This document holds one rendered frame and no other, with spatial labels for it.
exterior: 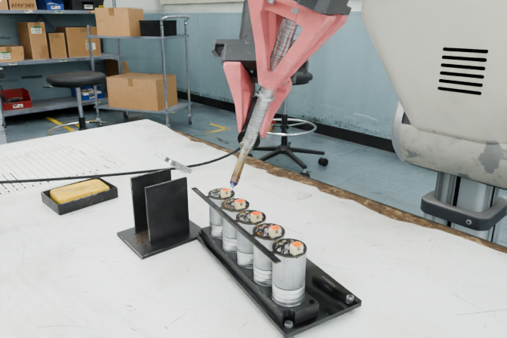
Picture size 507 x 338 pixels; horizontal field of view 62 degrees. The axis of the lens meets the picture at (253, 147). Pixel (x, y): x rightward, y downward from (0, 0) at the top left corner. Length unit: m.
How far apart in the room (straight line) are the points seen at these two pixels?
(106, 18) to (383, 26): 3.29
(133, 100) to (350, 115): 1.82
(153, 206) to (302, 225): 0.16
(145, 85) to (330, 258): 3.36
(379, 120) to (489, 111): 2.70
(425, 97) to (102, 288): 0.50
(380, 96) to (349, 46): 0.46
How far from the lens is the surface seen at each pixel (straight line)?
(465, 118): 0.66
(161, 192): 0.42
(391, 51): 0.70
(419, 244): 0.47
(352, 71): 3.41
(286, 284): 0.32
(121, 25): 3.78
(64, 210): 0.54
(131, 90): 3.79
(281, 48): 0.35
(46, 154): 0.79
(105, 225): 0.50
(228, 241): 0.38
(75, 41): 4.61
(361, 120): 3.41
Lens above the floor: 0.97
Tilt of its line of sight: 17 degrees down
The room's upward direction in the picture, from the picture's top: straight up
